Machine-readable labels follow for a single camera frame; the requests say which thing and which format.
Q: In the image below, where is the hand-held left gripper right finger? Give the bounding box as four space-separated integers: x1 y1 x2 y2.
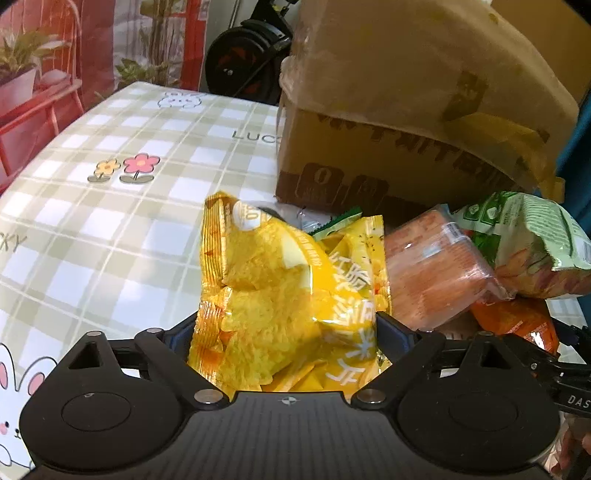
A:
351 311 518 409

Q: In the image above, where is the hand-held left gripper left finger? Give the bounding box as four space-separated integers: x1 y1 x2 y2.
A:
60 314 232 409

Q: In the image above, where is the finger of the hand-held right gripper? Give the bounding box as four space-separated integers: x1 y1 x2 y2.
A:
549 320 591 352
503 336 561 372

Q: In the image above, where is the orange red snack packet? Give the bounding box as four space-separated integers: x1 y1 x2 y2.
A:
471 298 561 356

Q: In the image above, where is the clear orange snack packet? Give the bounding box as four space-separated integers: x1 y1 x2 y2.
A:
383 205 520 333

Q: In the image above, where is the yellow chip packet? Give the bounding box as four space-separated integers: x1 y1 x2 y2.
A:
190 190 393 393

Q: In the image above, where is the green snack packet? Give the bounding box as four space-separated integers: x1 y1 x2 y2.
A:
455 190 591 301

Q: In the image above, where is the brown cardboard box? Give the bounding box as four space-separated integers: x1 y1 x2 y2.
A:
274 0 580 232

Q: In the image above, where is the person's right hand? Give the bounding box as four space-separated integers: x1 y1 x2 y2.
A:
556 427 591 478

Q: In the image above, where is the small green edged packet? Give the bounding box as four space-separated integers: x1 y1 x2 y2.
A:
295 205 363 238

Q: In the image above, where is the checked tablecloth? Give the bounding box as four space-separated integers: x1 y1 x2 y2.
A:
0 82 591 476

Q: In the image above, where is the teal curtain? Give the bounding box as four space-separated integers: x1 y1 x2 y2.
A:
554 83 591 222

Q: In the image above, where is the black exercise bike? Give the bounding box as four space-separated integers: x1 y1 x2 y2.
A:
205 0 305 104

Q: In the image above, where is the red printed backdrop cloth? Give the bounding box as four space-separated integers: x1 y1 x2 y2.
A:
0 0 218 195

